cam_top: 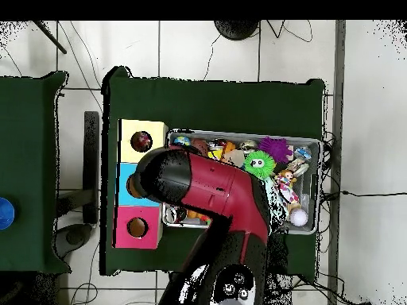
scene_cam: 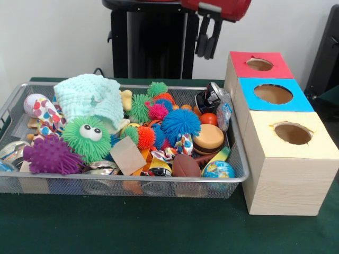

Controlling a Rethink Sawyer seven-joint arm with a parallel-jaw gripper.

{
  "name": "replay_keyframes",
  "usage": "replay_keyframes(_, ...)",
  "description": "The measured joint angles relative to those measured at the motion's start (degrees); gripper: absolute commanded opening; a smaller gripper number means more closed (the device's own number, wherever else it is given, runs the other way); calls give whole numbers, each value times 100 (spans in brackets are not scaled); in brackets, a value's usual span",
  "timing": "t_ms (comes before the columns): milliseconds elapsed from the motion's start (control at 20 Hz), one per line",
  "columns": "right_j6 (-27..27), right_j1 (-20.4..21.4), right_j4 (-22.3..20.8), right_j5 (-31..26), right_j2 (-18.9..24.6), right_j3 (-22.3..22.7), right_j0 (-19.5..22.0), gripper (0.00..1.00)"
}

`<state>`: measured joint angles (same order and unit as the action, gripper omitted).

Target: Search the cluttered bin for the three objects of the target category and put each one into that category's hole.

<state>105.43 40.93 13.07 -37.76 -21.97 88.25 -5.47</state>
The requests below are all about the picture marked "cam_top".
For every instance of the plain wooden block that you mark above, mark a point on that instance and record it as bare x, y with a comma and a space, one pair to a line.
236, 157

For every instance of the small brown football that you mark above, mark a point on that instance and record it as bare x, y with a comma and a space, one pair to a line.
200, 144

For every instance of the white baseball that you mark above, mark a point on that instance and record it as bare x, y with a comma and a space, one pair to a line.
299, 217

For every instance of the black rod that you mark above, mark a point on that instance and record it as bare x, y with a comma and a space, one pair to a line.
51, 36

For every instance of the purple spiky rubber toy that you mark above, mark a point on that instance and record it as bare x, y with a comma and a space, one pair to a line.
275, 148

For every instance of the shallow clear mesh bin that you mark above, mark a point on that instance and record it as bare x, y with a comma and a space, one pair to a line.
306, 190

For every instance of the green spiky toy with eyes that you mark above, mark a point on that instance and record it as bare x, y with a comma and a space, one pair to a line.
259, 165

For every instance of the blue round object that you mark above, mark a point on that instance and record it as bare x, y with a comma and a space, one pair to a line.
5, 213

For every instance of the grey round floor base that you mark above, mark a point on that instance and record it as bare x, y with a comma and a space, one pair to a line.
74, 238

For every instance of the round black stand base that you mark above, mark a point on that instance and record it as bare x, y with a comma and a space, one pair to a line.
237, 30

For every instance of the small globe ball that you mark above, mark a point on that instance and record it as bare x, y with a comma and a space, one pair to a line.
182, 140

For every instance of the doll in spotted dress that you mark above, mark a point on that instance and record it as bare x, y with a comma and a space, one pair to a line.
287, 187

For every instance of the wooden box with three holes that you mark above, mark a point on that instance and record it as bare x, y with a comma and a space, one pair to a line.
127, 152

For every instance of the black and red soda can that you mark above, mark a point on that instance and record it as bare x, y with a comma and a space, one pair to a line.
173, 214

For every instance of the colourful spotted cloth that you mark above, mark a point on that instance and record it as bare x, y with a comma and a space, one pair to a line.
141, 141

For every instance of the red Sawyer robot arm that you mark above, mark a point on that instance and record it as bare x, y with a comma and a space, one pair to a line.
222, 187

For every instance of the black upright panel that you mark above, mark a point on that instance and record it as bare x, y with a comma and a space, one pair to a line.
91, 159

